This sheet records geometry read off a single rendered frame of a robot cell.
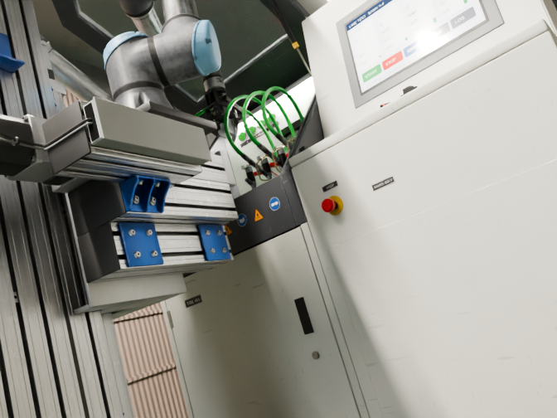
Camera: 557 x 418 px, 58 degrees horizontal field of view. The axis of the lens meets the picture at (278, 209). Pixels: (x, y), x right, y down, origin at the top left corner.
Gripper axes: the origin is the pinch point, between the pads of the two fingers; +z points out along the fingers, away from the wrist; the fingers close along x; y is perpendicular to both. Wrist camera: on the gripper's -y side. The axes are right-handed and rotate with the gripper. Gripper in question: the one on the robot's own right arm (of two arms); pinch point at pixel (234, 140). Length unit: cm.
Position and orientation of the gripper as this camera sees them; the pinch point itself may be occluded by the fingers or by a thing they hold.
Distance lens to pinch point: 188.4
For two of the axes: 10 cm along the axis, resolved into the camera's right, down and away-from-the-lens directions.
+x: 7.3, -3.5, -5.8
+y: -6.1, 0.2, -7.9
